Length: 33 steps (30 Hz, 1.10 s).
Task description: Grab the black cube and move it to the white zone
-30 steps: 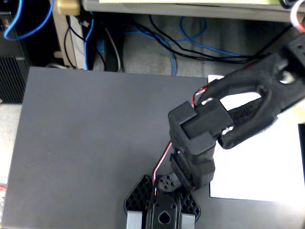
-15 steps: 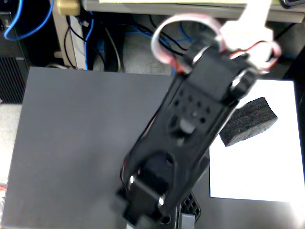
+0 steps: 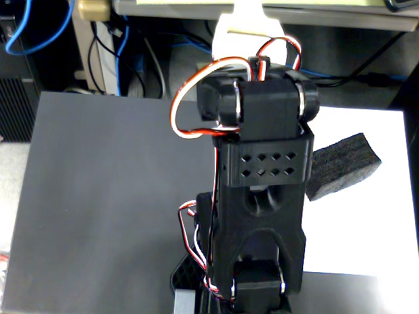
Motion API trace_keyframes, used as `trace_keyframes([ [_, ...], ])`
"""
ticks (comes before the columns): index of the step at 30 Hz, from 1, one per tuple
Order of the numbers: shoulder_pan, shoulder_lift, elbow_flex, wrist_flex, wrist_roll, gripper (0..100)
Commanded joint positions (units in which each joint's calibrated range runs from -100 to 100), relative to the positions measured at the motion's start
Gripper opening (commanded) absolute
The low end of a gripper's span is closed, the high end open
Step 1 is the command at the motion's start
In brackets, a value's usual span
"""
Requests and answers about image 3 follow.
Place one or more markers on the black device on desk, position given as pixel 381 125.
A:
pixel 402 4

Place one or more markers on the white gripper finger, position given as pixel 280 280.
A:
pixel 241 6
pixel 256 6

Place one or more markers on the white desk leg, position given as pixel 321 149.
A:
pixel 83 49

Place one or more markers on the black foam cube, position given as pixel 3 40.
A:
pixel 343 167

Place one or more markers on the beige plastic block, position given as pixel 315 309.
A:
pixel 93 10

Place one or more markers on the black computer tower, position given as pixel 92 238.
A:
pixel 13 108

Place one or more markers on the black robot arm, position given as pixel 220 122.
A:
pixel 262 222

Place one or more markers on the white paper sheet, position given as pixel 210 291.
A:
pixel 360 229

